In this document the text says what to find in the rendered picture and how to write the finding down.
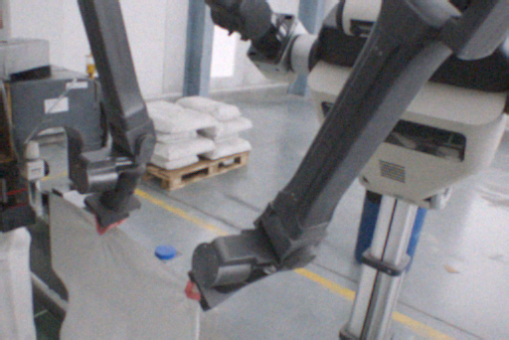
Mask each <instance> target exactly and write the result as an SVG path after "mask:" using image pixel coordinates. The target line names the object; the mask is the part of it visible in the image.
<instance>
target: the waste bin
mask: <svg viewBox="0 0 509 340"><path fill-rule="evenodd" d="M382 197H383V195H382V194H380V193H375V192H373V191H370V190H368V189H365V195H364V204H363V208H362V213H361V217H360V222H359V231H358V235H357V240H356V244H355V248H354V257H355V259H356V260H357V261H358V263H359V264H362V262H361V258H362V253H363V252H365V251H366V250H367V248H368V247H370V246H371V243H372V240H373V236H374V233H375V230H376V223H377V220H378V216H379V212H380V208H381V202H382ZM427 212H428V209H424V208H421V207H419V206H418V207H417V212H416V215H415V218H414V222H413V227H412V231H411V234H410V237H409V240H408V246H407V249H406V254H408V255H409V256H410V258H411V263H410V264H409V265H408V266H407V269H406V271H405V274H406V272H408V271H409V270H410V269H411V264H412V261H413V259H414V256H415V252H416V248H417V245H418V243H419V240H420V235H421V232H422V230H423V226H424V219H425V217H426V214H427Z"/></svg>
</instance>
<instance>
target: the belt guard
mask: <svg viewBox="0 0 509 340"><path fill-rule="evenodd" d="M1 40H5V41H8V43H3V42H0V77H2V76H5V75H12V74H15V73H18V72H22V71H24V70H27V69H34V68H38V67H41V66H46V65H47V64H49V63H50V43H49V41H48V40H41V39H35V38H0V41H1Z"/></svg>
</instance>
